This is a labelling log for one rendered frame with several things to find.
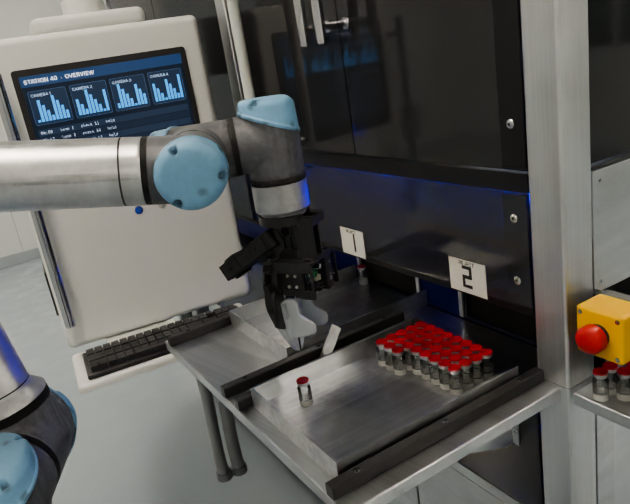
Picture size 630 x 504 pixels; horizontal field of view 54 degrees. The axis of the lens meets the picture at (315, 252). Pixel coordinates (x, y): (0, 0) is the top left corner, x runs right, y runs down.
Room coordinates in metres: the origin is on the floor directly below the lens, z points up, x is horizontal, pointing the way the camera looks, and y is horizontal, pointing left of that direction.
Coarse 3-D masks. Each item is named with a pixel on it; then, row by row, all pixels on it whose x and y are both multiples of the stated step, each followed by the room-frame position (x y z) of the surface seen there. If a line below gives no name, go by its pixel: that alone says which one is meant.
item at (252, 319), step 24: (336, 288) 1.38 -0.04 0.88; (360, 288) 1.35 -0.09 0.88; (384, 288) 1.33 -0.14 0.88; (240, 312) 1.27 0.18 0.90; (264, 312) 1.30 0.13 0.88; (336, 312) 1.24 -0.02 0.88; (360, 312) 1.22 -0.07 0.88; (384, 312) 1.15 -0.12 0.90; (408, 312) 1.18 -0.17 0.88; (264, 336) 1.12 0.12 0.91; (312, 336) 1.07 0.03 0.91
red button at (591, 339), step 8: (584, 328) 0.75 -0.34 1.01; (592, 328) 0.74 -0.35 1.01; (600, 328) 0.74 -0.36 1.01; (576, 336) 0.76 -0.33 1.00; (584, 336) 0.74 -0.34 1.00; (592, 336) 0.74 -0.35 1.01; (600, 336) 0.73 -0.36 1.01; (584, 344) 0.74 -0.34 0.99; (592, 344) 0.73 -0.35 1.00; (600, 344) 0.73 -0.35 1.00; (584, 352) 0.75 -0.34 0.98; (592, 352) 0.74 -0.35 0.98
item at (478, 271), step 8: (448, 256) 1.02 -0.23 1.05; (456, 264) 1.00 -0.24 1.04; (464, 264) 0.98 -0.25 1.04; (472, 264) 0.97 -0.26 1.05; (480, 264) 0.95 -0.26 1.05; (456, 272) 1.00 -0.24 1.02; (464, 272) 0.98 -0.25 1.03; (472, 272) 0.97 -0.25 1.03; (480, 272) 0.95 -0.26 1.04; (456, 280) 1.00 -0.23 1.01; (472, 280) 0.97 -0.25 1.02; (480, 280) 0.95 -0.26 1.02; (456, 288) 1.00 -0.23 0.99; (464, 288) 0.99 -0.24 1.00; (480, 288) 0.95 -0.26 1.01; (480, 296) 0.95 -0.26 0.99
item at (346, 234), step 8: (344, 232) 1.30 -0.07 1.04; (352, 232) 1.27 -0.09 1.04; (360, 232) 1.24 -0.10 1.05; (344, 240) 1.30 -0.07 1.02; (352, 240) 1.27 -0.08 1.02; (360, 240) 1.25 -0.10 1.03; (344, 248) 1.31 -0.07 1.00; (352, 248) 1.28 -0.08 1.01; (360, 248) 1.25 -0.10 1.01; (360, 256) 1.26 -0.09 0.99
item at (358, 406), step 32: (352, 352) 1.01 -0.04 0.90; (288, 384) 0.94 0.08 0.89; (320, 384) 0.95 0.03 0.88; (352, 384) 0.93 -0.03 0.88; (384, 384) 0.91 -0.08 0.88; (416, 384) 0.90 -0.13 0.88; (480, 384) 0.81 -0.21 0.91; (288, 416) 0.86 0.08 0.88; (320, 416) 0.85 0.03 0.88; (352, 416) 0.83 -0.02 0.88; (384, 416) 0.82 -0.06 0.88; (416, 416) 0.81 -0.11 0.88; (320, 448) 0.72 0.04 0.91; (352, 448) 0.75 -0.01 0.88; (384, 448) 0.72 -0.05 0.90
